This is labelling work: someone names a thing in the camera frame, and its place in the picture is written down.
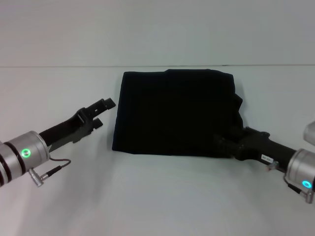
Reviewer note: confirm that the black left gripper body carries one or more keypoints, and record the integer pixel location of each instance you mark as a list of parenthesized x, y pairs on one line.
[(69, 127)]

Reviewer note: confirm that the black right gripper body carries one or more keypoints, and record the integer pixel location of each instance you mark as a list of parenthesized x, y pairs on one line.
[(265, 147)]

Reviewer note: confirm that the black T-shirt with FREE print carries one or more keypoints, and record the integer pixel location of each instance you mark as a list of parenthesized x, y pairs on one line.
[(177, 113)]

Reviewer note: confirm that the silver plug on right arm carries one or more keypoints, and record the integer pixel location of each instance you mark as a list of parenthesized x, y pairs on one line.
[(272, 166)]

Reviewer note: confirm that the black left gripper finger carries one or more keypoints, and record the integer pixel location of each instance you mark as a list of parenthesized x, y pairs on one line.
[(102, 105), (97, 124)]

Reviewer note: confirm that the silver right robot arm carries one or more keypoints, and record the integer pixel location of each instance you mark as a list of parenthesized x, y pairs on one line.
[(301, 167)]

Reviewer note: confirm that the silver plug on left arm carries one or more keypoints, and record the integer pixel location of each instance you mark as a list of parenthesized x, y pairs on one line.
[(38, 177)]

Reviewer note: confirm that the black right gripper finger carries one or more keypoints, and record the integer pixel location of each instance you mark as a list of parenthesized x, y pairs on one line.
[(226, 145)]

